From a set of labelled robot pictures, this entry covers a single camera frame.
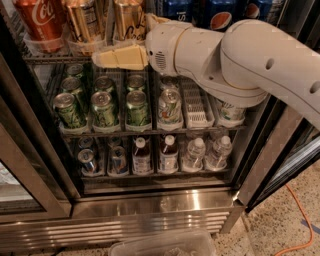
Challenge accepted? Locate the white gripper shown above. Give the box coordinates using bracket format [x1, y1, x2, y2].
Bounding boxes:
[92, 13, 192, 76]

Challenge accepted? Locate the gold orange soda can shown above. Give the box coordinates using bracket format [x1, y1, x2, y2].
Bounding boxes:
[113, 0, 147, 43]

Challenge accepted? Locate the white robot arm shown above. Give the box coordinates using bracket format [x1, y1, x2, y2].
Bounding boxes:
[92, 14, 320, 129]

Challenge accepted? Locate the green can second row right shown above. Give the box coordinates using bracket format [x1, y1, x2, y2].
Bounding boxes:
[126, 75, 145, 92]

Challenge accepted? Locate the green can second row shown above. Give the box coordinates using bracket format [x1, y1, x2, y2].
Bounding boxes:
[61, 77, 89, 114]
[94, 76, 118, 100]
[126, 75, 145, 92]

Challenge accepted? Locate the blue Pepsi can left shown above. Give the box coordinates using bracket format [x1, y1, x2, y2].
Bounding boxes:
[155, 0, 193, 22]

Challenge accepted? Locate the blue pepsi can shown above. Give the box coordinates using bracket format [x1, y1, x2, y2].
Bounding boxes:
[155, 0, 193, 22]
[243, 0, 285, 25]
[198, 0, 236, 32]

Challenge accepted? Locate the green can second row middle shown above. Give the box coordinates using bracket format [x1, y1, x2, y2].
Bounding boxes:
[94, 76, 118, 100]

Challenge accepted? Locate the gold soda can left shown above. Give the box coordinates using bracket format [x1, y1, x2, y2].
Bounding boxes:
[65, 0, 105, 56]

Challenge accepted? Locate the green can front right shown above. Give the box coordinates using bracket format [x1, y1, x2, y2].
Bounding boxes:
[126, 90, 151, 126]

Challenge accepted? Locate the green can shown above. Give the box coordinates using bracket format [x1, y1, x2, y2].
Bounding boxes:
[126, 90, 151, 126]
[91, 91, 119, 128]
[53, 93, 86, 129]

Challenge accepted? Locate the white diet 7up can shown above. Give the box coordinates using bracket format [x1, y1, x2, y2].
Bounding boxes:
[158, 89, 181, 124]

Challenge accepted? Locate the blue Pepsi can middle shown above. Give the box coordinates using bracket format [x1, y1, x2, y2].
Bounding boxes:
[198, 0, 236, 32]

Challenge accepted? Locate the green can second row left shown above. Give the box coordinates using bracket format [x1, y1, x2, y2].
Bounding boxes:
[61, 77, 89, 114]

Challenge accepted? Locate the green can front middle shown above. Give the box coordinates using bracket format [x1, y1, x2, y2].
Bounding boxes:
[91, 91, 119, 128]

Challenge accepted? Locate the empty white shelf tray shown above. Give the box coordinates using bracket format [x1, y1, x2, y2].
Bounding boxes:
[180, 78, 215, 129]

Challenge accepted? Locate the red Coca-Cola can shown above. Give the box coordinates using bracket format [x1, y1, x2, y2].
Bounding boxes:
[12, 0, 63, 53]

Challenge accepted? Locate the green can front left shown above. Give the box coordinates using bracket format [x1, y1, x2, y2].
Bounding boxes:
[53, 93, 86, 129]

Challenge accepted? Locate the white 7up can right front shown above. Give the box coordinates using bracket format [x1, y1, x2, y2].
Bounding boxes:
[218, 100, 246, 121]

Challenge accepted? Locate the stainless steel fridge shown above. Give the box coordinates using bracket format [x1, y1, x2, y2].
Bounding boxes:
[0, 0, 320, 253]

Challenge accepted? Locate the blue Pepsi can right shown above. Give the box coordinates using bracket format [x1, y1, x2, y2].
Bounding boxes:
[243, 0, 285, 25]

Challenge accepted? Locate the silver blue can right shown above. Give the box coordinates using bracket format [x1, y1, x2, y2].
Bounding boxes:
[109, 146, 128, 176]

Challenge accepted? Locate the silver blue can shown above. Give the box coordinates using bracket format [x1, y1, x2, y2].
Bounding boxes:
[77, 149, 98, 174]
[109, 146, 128, 176]

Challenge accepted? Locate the silver blue can left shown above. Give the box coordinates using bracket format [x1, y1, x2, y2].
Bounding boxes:
[77, 149, 98, 174]

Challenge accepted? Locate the brown tea bottle right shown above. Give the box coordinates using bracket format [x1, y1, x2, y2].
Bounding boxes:
[158, 135, 178, 174]

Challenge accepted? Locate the brown tea bottle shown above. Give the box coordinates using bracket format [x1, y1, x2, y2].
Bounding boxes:
[132, 137, 151, 175]
[158, 135, 178, 174]

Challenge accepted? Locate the clear water bottle left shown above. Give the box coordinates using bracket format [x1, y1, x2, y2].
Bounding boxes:
[182, 138, 206, 172]

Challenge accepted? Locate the clear water bottle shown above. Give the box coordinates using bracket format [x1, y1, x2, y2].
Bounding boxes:
[182, 138, 206, 172]
[205, 136, 232, 171]

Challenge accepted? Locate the brown tea bottle left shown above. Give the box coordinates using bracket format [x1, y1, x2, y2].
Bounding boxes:
[132, 137, 151, 175]

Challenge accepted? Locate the clear water bottle right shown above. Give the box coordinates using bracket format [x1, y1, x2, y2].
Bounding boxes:
[205, 136, 232, 171]

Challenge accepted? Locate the clear plastic bin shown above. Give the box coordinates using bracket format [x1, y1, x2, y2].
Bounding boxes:
[108, 229, 217, 256]

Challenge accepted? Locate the orange power cable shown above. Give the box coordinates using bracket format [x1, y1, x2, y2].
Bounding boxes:
[273, 183, 316, 256]

